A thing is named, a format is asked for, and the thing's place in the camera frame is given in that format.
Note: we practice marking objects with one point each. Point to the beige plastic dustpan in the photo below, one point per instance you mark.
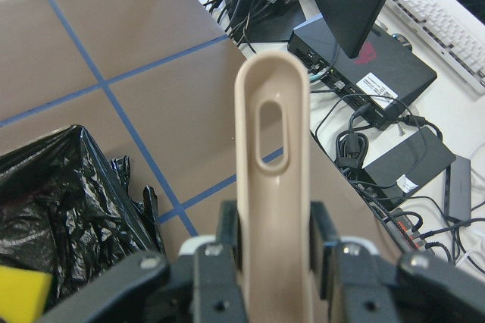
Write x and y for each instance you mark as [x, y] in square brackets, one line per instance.
[273, 200]

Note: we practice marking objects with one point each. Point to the black power adapter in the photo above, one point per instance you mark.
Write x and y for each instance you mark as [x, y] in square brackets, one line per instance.
[406, 168]

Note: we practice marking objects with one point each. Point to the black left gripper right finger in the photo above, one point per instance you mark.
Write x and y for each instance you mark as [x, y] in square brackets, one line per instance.
[323, 239]

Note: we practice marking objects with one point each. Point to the white keyboard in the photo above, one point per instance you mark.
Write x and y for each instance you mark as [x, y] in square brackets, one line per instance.
[462, 49]

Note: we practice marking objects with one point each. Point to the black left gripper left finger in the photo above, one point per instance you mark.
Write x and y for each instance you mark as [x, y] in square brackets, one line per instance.
[229, 229]

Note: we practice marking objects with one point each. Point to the black mini computer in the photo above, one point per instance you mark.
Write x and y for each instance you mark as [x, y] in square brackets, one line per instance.
[385, 74]

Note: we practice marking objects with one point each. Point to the black lined trash bin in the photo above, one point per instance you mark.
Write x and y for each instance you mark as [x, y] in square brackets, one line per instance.
[66, 211]

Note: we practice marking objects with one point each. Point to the yellow green sponge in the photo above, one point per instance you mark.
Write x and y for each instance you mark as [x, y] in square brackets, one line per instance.
[23, 294]

